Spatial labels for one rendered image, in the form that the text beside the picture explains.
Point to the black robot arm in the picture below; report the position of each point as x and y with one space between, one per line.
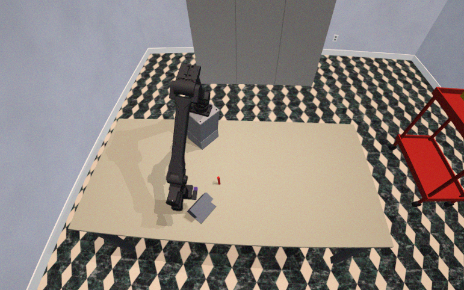
186 83

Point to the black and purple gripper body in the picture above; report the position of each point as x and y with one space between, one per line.
190 189

